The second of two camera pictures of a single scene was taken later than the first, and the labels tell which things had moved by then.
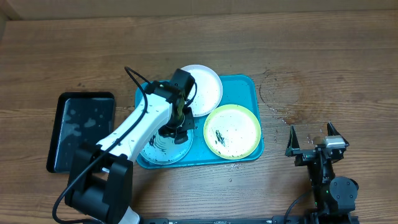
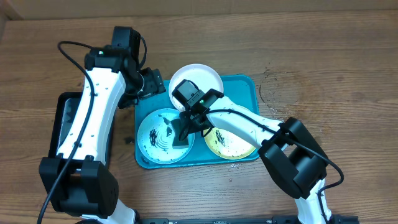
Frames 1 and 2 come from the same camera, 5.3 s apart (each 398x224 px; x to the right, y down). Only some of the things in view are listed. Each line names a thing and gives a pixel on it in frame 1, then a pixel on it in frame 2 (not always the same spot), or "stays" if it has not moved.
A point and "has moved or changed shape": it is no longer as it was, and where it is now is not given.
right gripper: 305,155 → 192,126
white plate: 209,89 stays
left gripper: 188,124 → 155,85
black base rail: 308,219 stays
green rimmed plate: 232,132 stays
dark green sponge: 181,104 has moved or changed shape
